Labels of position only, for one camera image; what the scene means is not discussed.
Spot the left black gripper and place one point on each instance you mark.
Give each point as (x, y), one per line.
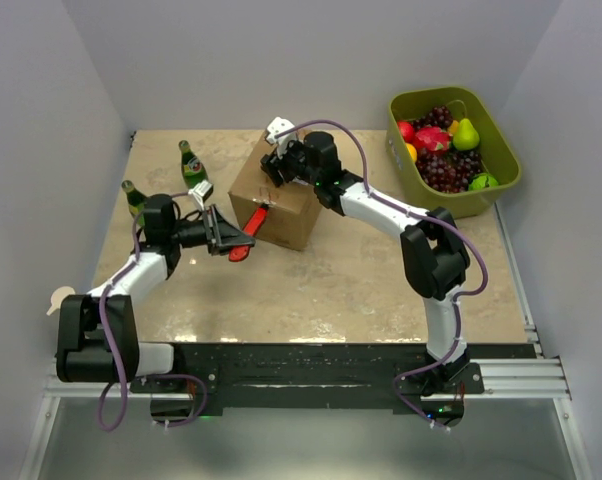
(224, 235)

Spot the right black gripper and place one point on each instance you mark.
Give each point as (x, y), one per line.
(275, 166)

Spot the red black utility knife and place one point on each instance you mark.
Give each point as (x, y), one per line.
(252, 227)

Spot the brown cardboard express box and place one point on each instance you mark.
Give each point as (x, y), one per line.
(293, 208)

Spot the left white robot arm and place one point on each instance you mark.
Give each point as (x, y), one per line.
(97, 335)

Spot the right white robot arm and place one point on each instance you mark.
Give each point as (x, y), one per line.
(434, 257)

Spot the far green glass bottle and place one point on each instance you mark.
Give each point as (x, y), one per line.
(193, 170)

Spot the green glass bottle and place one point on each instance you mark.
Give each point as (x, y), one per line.
(193, 170)
(135, 201)

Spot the near green glass bottle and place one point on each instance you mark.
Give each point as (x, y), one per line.
(135, 201)

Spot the red apple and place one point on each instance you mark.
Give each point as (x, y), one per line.
(406, 130)

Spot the orange fruit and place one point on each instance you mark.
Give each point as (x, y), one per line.
(412, 152)

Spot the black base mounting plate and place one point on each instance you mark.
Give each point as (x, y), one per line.
(330, 376)

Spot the pink dragon fruit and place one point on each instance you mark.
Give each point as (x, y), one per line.
(432, 139)

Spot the beige pump dispenser bottle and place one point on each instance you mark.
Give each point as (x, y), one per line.
(57, 297)

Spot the upper dark grape bunch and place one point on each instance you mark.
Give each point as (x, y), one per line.
(439, 116)

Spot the dark grape bunch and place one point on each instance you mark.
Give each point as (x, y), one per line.
(439, 116)
(450, 173)

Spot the lower dark grape bunch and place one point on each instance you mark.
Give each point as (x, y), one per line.
(450, 173)

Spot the green pear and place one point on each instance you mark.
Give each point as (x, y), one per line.
(466, 136)

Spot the green round fruit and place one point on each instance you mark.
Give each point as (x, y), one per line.
(482, 181)

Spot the green plastic fruit bin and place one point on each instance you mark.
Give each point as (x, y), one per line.
(497, 157)

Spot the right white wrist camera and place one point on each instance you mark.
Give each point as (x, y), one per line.
(280, 133)

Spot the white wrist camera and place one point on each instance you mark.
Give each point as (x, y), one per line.
(200, 193)
(280, 133)

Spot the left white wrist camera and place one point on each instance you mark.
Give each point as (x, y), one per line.
(200, 193)

